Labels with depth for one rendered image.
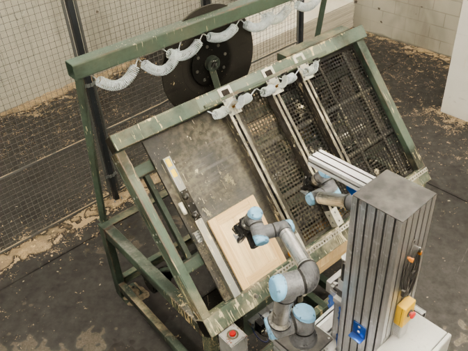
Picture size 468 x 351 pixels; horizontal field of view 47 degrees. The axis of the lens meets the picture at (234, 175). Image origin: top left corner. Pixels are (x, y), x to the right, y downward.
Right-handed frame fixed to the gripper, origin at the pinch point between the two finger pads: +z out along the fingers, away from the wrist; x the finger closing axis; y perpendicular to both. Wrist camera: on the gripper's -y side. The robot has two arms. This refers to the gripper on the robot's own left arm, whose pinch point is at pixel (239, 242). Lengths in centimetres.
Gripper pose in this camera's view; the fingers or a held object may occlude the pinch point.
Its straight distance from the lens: 305.3
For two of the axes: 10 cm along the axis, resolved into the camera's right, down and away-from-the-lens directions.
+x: -7.5, 4.3, -5.0
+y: -6.0, -7.5, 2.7
